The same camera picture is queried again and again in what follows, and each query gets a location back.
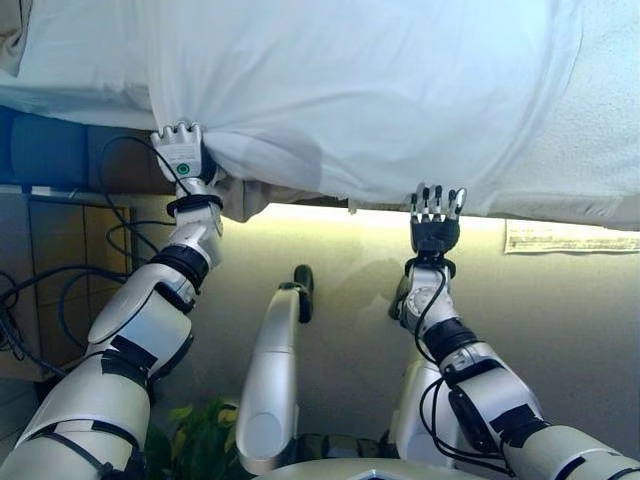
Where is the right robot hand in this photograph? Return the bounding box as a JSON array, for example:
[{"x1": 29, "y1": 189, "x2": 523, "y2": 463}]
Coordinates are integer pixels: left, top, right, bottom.
[{"x1": 408, "y1": 183, "x2": 469, "y2": 253}]

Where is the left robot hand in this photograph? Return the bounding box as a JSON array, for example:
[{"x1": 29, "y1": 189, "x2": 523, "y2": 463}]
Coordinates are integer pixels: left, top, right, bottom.
[{"x1": 149, "y1": 119, "x2": 219, "y2": 189}]

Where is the white duvet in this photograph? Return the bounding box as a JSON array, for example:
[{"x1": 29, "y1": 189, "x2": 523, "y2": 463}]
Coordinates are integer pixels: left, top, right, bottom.
[{"x1": 14, "y1": 0, "x2": 589, "y2": 225}]

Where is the white fitted bed sheet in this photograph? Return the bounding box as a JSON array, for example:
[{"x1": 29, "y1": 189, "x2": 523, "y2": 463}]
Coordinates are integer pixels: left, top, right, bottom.
[{"x1": 0, "y1": 69, "x2": 157, "y2": 132}]

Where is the white printed paper sheet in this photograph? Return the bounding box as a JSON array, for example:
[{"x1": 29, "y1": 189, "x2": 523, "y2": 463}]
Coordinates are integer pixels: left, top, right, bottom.
[{"x1": 503, "y1": 217, "x2": 640, "y2": 256}]

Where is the wooden nightstand with drawers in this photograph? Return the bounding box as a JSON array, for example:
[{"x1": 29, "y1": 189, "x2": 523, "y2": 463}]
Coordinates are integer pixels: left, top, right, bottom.
[{"x1": 0, "y1": 187, "x2": 139, "y2": 382}]

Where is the silver right robot leg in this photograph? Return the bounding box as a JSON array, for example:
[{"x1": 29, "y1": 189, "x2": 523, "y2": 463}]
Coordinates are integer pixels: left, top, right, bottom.
[{"x1": 387, "y1": 278, "x2": 454, "y2": 467}]

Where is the silver robot leg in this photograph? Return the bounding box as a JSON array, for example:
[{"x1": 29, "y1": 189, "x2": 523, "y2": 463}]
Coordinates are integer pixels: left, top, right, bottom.
[
  {"x1": 234, "y1": 264, "x2": 316, "y2": 475},
  {"x1": 387, "y1": 278, "x2": 454, "y2": 467}
]

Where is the white textured fringed blanket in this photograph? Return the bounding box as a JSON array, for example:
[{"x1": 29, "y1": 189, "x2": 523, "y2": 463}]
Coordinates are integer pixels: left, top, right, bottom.
[{"x1": 469, "y1": 0, "x2": 640, "y2": 232}]

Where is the silver left robot leg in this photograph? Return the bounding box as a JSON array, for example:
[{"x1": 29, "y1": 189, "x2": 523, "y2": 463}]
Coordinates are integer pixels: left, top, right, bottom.
[{"x1": 234, "y1": 264, "x2": 316, "y2": 475}]

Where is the silver robot torso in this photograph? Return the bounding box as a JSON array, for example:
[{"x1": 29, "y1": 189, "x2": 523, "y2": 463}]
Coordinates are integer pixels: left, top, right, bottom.
[{"x1": 264, "y1": 456, "x2": 504, "y2": 480}]

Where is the green leafy plant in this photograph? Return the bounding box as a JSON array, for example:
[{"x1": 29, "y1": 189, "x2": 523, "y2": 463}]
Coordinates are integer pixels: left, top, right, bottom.
[{"x1": 143, "y1": 396, "x2": 242, "y2": 480}]

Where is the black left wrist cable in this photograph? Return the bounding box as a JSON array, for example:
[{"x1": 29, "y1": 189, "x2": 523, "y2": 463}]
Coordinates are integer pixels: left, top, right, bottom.
[{"x1": 97, "y1": 135, "x2": 202, "y2": 302}]

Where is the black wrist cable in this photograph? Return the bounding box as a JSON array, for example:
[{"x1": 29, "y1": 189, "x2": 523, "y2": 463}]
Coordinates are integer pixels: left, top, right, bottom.
[
  {"x1": 97, "y1": 135, "x2": 202, "y2": 302},
  {"x1": 413, "y1": 269, "x2": 517, "y2": 477}
]

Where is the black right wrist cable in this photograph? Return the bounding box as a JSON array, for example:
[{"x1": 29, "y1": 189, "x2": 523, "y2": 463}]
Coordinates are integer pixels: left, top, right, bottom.
[{"x1": 413, "y1": 269, "x2": 517, "y2": 477}]

